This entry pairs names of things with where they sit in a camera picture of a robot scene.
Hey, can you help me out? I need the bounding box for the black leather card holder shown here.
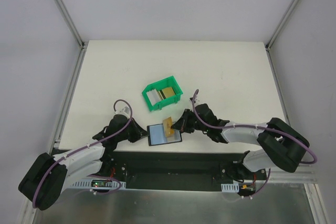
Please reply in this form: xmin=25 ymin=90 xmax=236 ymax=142
xmin=147 ymin=124 xmax=182 ymax=146

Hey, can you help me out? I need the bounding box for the green plastic bin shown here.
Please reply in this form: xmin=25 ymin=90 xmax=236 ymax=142
xmin=142 ymin=76 xmax=183 ymax=111

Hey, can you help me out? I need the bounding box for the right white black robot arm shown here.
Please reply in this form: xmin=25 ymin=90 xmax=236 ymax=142
xmin=171 ymin=103 xmax=310 ymax=179

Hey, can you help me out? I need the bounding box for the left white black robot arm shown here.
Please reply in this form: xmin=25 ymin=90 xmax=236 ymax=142
xmin=18 ymin=114 xmax=149 ymax=210

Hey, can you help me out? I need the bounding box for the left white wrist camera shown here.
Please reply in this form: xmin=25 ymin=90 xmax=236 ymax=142
xmin=116 ymin=106 xmax=131 ymax=118

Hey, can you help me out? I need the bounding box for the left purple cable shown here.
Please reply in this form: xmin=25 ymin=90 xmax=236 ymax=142
xmin=31 ymin=100 xmax=132 ymax=209

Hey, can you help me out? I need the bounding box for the purple cable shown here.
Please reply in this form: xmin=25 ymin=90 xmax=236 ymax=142
xmin=31 ymin=100 xmax=132 ymax=209
xmin=189 ymin=89 xmax=318 ymax=203

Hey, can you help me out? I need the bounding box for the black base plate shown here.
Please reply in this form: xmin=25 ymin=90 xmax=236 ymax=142
xmin=95 ymin=151 xmax=266 ymax=191

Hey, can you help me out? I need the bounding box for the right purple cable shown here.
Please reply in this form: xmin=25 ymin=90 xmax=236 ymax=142
xmin=189 ymin=89 xmax=318 ymax=203

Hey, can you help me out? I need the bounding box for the left white cable duct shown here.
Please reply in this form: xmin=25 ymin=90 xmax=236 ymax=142
xmin=69 ymin=178 xmax=126 ymax=190

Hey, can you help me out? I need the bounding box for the white cable duct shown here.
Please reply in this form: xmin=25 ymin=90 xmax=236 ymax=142
xmin=220 ymin=183 xmax=239 ymax=193
xmin=69 ymin=178 xmax=126 ymax=190

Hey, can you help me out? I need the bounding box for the right white cable duct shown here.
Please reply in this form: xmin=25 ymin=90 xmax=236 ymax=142
xmin=220 ymin=183 xmax=239 ymax=193

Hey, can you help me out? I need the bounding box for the aluminium frame rail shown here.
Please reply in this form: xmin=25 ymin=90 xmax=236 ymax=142
xmin=269 ymin=169 xmax=317 ymax=184

